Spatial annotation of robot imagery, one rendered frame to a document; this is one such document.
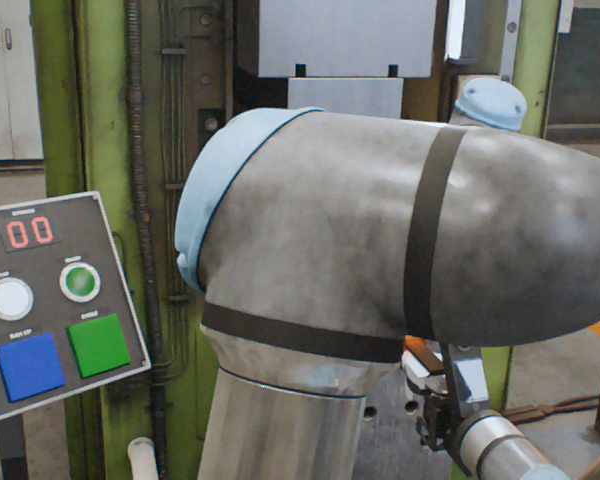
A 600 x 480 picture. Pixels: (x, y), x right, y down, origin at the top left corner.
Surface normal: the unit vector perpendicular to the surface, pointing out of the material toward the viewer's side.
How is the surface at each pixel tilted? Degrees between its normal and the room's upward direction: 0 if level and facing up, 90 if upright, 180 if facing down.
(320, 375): 116
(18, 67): 90
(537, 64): 90
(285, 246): 67
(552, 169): 37
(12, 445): 90
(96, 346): 60
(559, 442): 0
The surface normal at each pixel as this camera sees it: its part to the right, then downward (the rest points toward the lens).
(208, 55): 0.29, 0.32
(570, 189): 0.40, -0.40
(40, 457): 0.04, -0.94
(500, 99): 0.17, -0.67
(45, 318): 0.59, -0.25
